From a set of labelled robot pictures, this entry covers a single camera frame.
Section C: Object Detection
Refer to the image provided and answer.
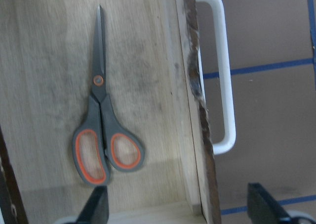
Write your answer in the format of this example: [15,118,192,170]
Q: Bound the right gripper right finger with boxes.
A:
[247,183,291,224]

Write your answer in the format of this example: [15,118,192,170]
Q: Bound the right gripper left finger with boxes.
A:
[76,186,109,224]

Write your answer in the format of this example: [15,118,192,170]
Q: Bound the grey orange scissors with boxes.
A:
[72,6,145,186]

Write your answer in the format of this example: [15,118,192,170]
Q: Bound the wooden drawer with white handle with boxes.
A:
[0,0,222,224]

